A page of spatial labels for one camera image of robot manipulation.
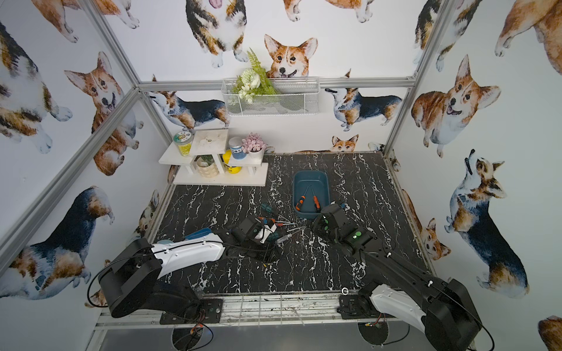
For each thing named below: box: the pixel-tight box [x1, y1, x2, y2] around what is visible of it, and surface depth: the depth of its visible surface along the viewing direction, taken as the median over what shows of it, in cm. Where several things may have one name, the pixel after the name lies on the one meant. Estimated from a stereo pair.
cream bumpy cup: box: [196, 154, 220, 179], surface depth 109 cm
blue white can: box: [228, 136, 247, 161], surface depth 97 cm
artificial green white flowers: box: [231, 47, 278, 105], surface depth 82 cm
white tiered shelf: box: [158, 127, 269, 187], surface depth 109 cm
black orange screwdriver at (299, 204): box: [295, 185, 309, 212], surface depth 102 cm
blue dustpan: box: [184, 227, 213, 241], surface depth 94 cm
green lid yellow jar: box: [173, 130, 194, 158], surface depth 97 cm
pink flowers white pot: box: [241, 132, 268, 164], surface depth 94 cm
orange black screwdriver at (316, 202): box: [310, 185, 322, 213], surface depth 101 cm
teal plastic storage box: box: [292, 169, 331, 219], surface depth 105 cm
